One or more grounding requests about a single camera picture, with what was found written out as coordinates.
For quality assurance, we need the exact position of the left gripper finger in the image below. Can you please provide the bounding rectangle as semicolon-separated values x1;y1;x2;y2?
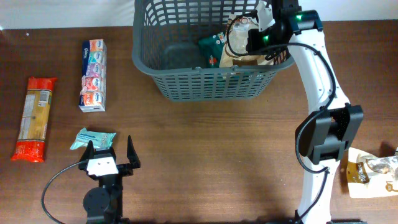
81;141;94;161
127;135;140;165

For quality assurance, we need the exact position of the beige rice bag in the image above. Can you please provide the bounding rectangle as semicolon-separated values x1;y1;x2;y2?
220;17;274;68

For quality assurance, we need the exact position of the green cocoa bag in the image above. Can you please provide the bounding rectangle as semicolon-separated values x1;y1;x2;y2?
198;32;226;68

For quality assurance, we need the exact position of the beige snack bag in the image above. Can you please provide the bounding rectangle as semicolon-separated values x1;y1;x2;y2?
346;147;397;198

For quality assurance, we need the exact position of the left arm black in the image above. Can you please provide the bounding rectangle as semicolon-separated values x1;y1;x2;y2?
78;136;141;223

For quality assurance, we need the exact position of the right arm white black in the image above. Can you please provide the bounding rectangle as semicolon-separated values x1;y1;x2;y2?
246;1;363;223

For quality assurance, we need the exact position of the multicolour tissue pack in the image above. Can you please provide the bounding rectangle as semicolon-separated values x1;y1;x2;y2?
78;39;107;113

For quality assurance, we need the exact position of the teal wet wipes packet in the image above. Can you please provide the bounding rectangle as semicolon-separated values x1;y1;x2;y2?
70;128;116;150

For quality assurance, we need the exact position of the orange spaghetti packet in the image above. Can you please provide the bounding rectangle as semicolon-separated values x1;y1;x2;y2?
11;77;57;162

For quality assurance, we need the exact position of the grey plastic basket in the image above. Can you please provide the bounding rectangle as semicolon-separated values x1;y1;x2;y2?
132;0;294;101

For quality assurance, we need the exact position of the left black cable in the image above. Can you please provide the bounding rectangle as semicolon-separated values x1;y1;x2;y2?
41;160;88;224

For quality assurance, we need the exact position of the black cable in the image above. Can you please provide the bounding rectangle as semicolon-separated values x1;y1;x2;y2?
41;160;88;224
226;11;338;175

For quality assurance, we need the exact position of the right black cable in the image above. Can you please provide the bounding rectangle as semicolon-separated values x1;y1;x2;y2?
226;11;338;175

